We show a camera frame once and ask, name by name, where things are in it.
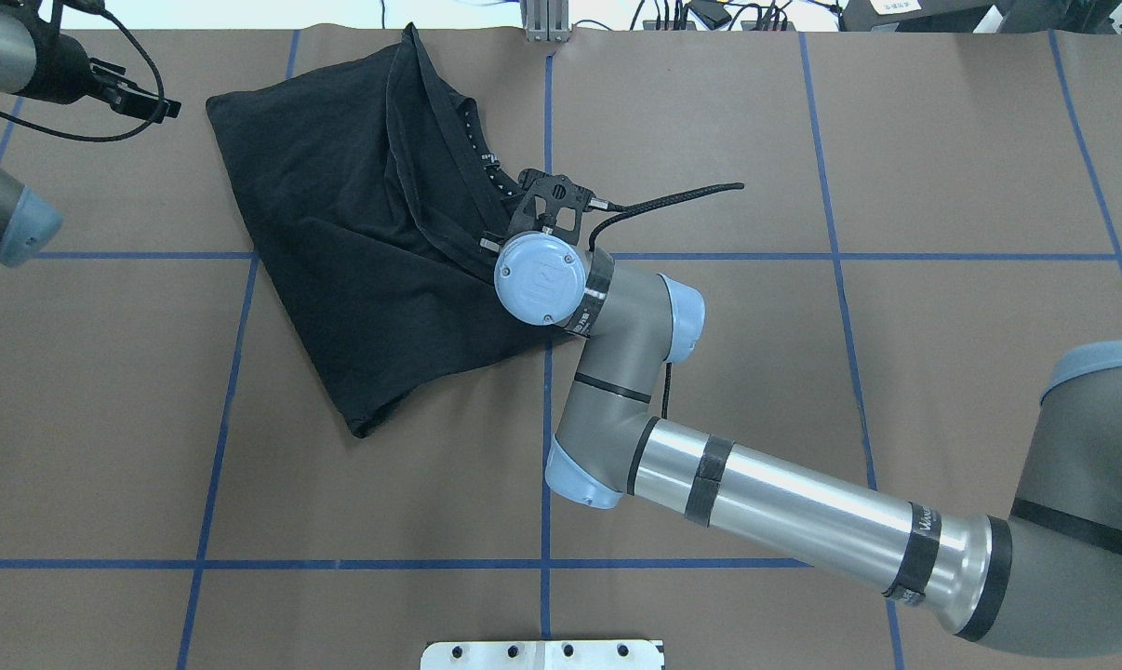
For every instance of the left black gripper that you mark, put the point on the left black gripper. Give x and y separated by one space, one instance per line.
61 78

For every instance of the brown table mat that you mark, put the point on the brown table mat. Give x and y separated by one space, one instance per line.
927 225

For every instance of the black graphic t-shirt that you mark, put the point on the black graphic t-shirt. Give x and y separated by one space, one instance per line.
367 188

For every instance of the aluminium frame post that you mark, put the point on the aluminium frame post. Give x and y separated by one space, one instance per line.
546 21

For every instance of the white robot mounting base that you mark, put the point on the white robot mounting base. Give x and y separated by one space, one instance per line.
545 654

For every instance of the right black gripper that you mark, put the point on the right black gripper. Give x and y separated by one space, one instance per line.
492 166

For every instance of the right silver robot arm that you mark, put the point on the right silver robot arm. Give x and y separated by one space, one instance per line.
1045 581

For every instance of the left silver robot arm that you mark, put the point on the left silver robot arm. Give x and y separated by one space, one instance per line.
27 221

